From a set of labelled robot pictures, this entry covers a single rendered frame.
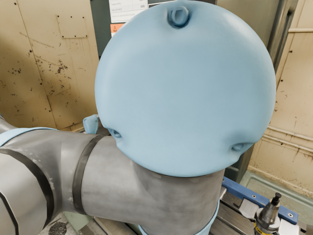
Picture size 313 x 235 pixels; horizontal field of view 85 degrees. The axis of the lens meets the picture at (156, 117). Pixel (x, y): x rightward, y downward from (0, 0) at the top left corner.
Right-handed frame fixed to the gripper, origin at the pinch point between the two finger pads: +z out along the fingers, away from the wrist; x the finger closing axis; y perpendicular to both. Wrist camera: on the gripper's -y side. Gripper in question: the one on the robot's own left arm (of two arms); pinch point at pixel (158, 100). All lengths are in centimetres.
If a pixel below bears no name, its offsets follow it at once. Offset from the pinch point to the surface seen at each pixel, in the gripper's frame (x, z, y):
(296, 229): 62, 3, 23
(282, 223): 59, 2, 23
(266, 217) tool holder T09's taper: 55, -2, 21
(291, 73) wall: 26, 88, -4
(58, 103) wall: -96, -33, 23
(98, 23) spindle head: -3.6, -22.5, -32.8
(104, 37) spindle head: -1.7, -22.1, -28.6
